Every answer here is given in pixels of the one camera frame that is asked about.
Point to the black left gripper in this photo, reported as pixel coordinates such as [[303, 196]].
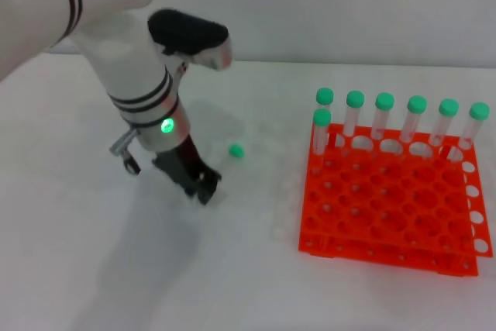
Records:
[[178, 164]]

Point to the clear test tube green cap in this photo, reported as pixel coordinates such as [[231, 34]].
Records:
[[355, 99], [322, 116], [235, 150], [479, 111], [324, 95], [384, 101], [448, 107], [417, 104]]

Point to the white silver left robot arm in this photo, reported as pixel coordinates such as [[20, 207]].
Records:
[[128, 67]]

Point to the orange test tube rack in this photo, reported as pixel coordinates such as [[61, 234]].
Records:
[[387, 207]]

